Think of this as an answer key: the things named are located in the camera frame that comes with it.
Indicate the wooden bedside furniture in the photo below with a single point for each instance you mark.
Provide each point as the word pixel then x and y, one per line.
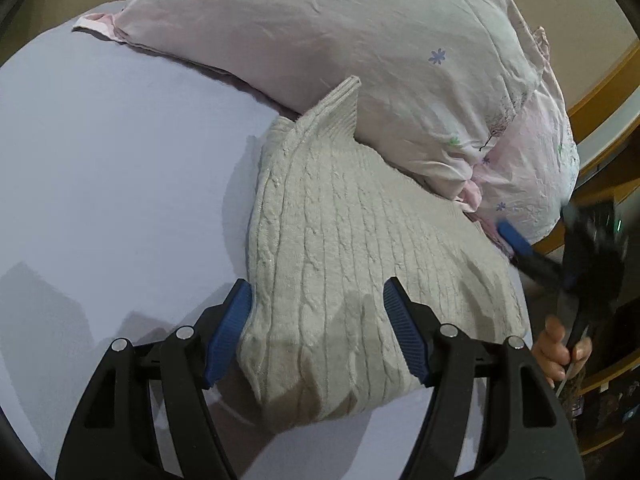
pixel 605 126

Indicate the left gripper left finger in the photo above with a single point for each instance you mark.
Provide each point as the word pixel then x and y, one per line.
pixel 112 432

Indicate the pink floral pillow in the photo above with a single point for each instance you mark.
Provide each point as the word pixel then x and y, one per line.
pixel 532 170
pixel 441 80

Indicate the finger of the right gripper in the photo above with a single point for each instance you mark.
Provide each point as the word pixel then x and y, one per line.
pixel 539 268

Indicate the cream cable-knit sweater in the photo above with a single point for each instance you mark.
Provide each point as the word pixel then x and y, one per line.
pixel 331 223

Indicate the person's right hand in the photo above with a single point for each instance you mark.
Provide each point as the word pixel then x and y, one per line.
pixel 554 359

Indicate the lavender bed sheet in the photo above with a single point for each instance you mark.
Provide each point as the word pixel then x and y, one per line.
pixel 128 182

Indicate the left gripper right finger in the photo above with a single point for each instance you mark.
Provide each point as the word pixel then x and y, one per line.
pixel 492 415

